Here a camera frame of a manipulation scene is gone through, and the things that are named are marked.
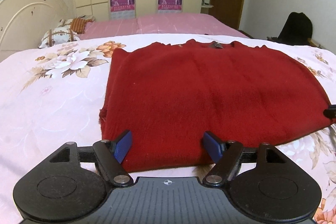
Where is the white patterned pillow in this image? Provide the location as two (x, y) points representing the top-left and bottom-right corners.
(38, 27), (80, 49)

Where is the cream arched headboard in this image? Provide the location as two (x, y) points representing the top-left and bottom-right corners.
(1, 0), (72, 55)

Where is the red embellished knit sweater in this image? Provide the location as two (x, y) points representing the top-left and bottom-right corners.
(99, 39), (334, 172)

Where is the black bag on chair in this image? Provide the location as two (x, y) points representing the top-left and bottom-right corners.
(267, 12), (313, 46)

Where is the white floral bed quilt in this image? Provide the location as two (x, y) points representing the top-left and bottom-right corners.
(1, 34), (335, 223)

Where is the pink checked bed sheet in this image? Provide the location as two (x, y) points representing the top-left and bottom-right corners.
(79, 12), (247, 40)

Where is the orange knitted pillow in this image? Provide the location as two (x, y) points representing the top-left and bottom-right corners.
(70, 18), (92, 34)

